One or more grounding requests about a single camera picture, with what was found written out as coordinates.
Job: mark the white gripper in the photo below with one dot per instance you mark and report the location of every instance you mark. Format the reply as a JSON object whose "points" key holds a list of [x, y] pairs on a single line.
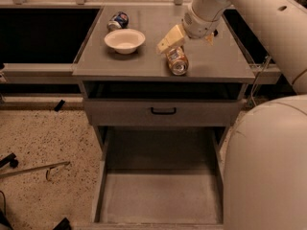
{"points": [[199, 28]]}

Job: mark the orange soda can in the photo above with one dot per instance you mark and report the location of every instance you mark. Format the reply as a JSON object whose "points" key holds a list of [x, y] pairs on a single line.
{"points": [[177, 61]]}

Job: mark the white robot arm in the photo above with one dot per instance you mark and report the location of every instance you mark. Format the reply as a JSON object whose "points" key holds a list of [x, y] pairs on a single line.
{"points": [[265, 169]]}

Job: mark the grey drawer cabinet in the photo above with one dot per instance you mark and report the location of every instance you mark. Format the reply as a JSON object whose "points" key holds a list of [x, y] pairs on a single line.
{"points": [[217, 73]]}

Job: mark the blue soda can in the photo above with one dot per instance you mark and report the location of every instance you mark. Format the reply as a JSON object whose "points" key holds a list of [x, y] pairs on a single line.
{"points": [[118, 21]]}

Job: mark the open grey bottom drawer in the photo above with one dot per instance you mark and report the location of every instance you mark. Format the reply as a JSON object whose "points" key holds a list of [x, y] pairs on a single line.
{"points": [[158, 179]]}

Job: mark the white bowl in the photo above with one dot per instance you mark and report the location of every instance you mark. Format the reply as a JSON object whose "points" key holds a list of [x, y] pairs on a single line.
{"points": [[124, 41]]}

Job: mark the black block on floor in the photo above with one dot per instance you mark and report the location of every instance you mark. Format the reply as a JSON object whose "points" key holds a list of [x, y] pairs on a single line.
{"points": [[59, 105]]}

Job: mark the metal rod on floor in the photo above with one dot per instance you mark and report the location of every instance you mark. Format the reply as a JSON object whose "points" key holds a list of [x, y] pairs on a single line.
{"points": [[35, 169]]}

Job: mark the black clamp on floor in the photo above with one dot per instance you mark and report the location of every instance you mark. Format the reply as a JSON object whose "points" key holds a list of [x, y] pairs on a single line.
{"points": [[11, 160]]}

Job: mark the black object bottom left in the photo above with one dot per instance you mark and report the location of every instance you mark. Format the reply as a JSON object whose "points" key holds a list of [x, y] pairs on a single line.
{"points": [[63, 225]]}

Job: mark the closed drawer with black handle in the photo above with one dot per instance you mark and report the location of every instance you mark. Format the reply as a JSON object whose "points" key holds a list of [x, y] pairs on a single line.
{"points": [[161, 113]]}

